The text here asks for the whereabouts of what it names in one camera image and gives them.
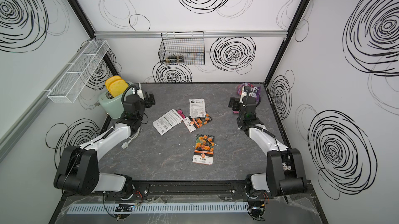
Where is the green vegetable seed packet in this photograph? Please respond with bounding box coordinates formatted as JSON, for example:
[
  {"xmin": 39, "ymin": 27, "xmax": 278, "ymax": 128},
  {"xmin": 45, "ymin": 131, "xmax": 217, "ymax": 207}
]
[{"xmin": 153, "ymin": 109, "xmax": 183, "ymax": 136}]

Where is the small marigold seed packet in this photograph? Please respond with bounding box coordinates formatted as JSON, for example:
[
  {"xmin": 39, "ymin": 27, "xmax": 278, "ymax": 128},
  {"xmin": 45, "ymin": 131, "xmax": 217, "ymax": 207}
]
[{"xmin": 183, "ymin": 113, "xmax": 213, "ymax": 133}]

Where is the large marigold seed packet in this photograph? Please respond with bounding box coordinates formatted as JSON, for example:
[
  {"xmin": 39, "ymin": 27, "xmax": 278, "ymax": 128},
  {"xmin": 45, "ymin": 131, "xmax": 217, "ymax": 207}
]
[{"xmin": 192, "ymin": 134, "xmax": 215, "ymax": 165}]

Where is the impatiens pink flower packet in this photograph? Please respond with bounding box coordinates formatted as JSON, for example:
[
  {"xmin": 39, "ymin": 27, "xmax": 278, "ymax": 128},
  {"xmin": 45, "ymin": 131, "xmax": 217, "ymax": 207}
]
[{"xmin": 177, "ymin": 109, "xmax": 186, "ymax": 119}]

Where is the mixed flowers seed packet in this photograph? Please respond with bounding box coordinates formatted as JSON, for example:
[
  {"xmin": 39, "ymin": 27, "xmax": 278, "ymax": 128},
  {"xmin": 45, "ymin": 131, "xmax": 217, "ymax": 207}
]
[{"xmin": 189, "ymin": 98, "xmax": 206, "ymax": 118}]

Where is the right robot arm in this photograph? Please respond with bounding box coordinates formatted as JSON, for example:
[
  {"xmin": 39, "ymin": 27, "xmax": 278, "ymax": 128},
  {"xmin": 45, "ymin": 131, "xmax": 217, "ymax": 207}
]
[{"xmin": 229, "ymin": 84, "xmax": 308, "ymax": 197}]

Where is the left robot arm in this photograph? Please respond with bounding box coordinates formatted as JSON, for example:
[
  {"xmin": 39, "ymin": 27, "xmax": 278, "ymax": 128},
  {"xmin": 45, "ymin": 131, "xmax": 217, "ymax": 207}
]
[{"xmin": 54, "ymin": 83, "xmax": 155, "ymax": 200}]

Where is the purple candy bag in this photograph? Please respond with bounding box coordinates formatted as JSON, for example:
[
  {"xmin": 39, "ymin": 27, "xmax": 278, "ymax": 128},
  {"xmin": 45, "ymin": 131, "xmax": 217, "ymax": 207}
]
[{"xmin": 237, "ymin": 82, "xmax": 261, "ymax": 104}]

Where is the mint green toaster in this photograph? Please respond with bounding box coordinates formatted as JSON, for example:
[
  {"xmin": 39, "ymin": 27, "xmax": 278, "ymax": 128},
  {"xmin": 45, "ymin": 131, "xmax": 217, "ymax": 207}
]
[{"xmin": 98, "ymin": 91, "xmax": 124, "ymax": 119}]

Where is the yellow toast slice front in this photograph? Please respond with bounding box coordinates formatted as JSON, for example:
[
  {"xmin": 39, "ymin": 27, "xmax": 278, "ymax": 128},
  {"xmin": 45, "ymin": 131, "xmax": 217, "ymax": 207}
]
[{"xmin": 108, "ymin": 79, "xmax": 128, "ymax": 97}]

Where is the yellow toast slice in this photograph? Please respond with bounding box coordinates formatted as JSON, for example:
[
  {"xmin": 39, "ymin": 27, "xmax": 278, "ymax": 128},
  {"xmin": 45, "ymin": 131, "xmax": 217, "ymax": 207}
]
[
  {"xmin": 105, "ymin": 75, "xmax": 122, "ymax": 89},
  {"xmin": 108, "ymin": 79, "xmax": 128, "ymax": 97}
]

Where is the yellow toast slice back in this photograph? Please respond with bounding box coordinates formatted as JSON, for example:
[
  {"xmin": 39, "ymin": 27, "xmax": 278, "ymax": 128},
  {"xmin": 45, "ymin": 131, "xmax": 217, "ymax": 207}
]
[{"xmin": 105, "ymin": 75, "xmax": 122, "ymax": 89}]

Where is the dark object in basket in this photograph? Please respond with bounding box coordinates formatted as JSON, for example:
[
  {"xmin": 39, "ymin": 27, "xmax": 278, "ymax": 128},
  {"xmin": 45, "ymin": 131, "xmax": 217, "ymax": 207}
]
[{"xmin": 165, "ymin": 55, "xmax": 185, "ymax": 64}]

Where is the white toaster power cable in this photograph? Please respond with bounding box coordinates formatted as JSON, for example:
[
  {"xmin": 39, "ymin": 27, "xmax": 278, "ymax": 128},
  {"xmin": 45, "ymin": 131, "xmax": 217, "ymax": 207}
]
[{"xmin": 121, "ymin": 127, "xmax": 143, "ymax": 150}]

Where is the black wire wall basket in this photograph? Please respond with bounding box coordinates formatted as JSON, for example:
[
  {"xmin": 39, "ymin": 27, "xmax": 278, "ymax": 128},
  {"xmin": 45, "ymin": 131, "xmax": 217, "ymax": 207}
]
[{"xmin": 158, "ymin": 37, "xmax": 205, "ymax": 66}]

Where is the white wire shelf basket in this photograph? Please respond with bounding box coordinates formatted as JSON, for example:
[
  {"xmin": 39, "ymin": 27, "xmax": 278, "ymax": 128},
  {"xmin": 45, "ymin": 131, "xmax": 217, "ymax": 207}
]
[{"xmin": 47, "ymin": 39, "xmax": 110, "ymax": 103}]

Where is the aluminium wall rail back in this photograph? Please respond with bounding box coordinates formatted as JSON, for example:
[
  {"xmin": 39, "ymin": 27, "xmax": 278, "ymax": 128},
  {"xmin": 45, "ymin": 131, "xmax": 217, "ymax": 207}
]
[{"xmin": 94, "ymin": 30, "xmax": 287, "ymax": 39}]

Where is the aluminium wall rail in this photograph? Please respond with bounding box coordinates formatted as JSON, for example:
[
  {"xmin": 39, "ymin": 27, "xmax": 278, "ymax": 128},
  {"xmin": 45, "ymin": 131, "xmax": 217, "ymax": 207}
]
[
  {"xmin": 1, "ymin": 39, "xmax": 94, "ymax": 162},
  {"xmin": 94, "ymin": 30, "xmax": 287, "ymax": 39}
]

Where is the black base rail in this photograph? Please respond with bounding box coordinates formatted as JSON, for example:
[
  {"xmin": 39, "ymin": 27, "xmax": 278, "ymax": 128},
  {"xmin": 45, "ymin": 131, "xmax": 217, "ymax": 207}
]
[{"xmin": 102, "ymin": 179, "xmax": 312, "ymax": 200}]

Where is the white slotted cable duct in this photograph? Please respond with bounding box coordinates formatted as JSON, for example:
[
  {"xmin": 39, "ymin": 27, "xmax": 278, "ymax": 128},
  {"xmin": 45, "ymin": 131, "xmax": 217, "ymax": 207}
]
[{"xmin": 66, "ymin": 202, "xmax": 247, "ymax": 215}]

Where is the aluminium wall rail left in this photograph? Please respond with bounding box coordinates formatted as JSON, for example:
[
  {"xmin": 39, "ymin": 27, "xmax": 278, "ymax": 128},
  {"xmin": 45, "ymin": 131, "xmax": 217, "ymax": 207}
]
[{"xmin": 1, "ymin": 39, "xmax": 94, "ymax": 162}]

